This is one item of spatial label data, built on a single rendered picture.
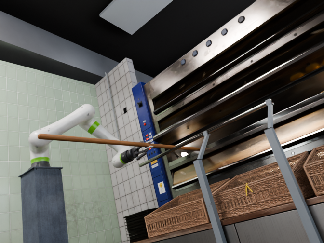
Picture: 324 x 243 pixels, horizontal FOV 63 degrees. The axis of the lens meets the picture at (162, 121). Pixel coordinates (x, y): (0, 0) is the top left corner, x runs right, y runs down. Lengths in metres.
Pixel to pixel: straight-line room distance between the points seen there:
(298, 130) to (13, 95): 2.62
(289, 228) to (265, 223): 0.11
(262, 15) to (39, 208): 2.15
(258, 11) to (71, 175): 2.35
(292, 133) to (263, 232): 0.78
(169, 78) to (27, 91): 1.52
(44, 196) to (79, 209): 1.00
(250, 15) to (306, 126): 1.01
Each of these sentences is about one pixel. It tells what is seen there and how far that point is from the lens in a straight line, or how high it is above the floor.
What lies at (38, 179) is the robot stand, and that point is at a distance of 2.00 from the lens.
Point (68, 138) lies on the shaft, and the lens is 1.54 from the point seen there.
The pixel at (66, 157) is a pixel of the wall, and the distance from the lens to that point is 3.03.
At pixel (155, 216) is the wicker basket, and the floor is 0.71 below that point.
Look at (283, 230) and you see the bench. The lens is 1.54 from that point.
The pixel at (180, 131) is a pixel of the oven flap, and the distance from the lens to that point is 2.44.
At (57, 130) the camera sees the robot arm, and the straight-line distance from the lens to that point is 2.03.
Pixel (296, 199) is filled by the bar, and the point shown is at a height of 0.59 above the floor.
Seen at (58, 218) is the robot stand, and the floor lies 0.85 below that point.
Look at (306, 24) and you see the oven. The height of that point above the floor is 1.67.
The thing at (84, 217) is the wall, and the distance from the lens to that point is 2.96.
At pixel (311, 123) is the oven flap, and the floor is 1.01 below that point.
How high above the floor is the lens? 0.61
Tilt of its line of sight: 22 degrees up
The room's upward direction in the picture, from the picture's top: 15 degrees counter-clockwise
